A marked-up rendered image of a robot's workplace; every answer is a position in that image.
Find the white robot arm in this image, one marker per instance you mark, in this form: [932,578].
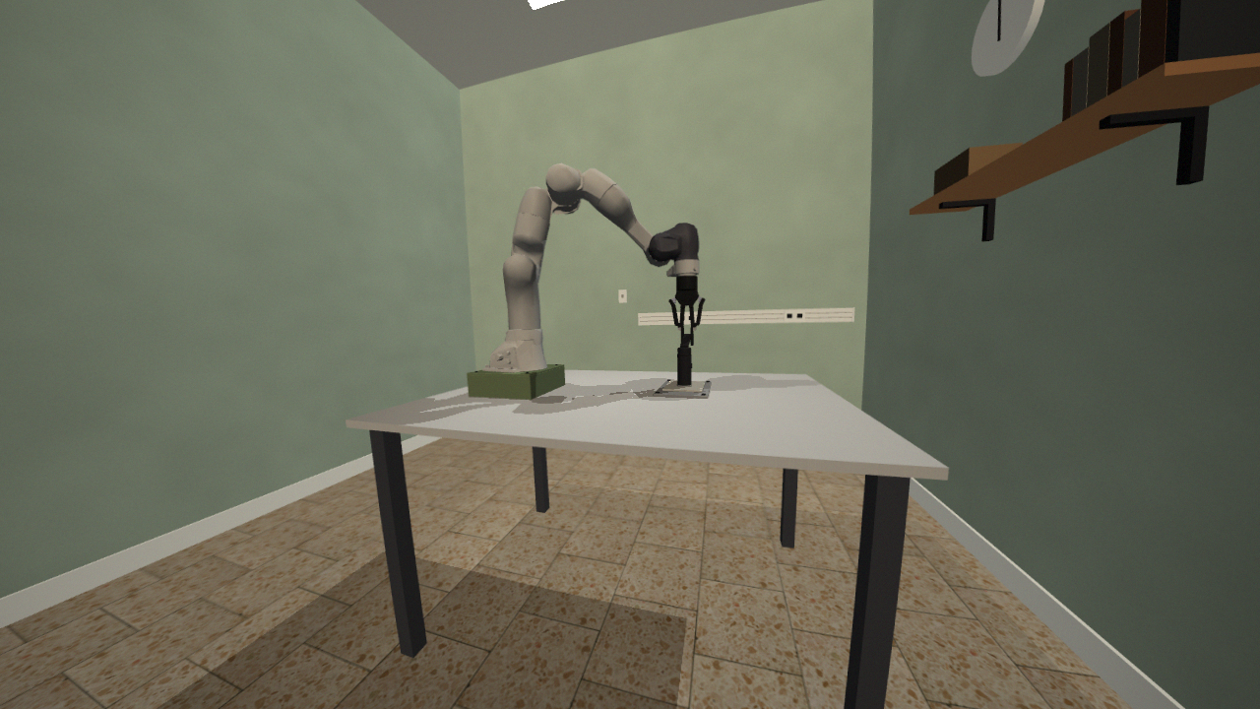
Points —
[523,349]

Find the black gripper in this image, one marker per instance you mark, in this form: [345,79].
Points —
[686,294]

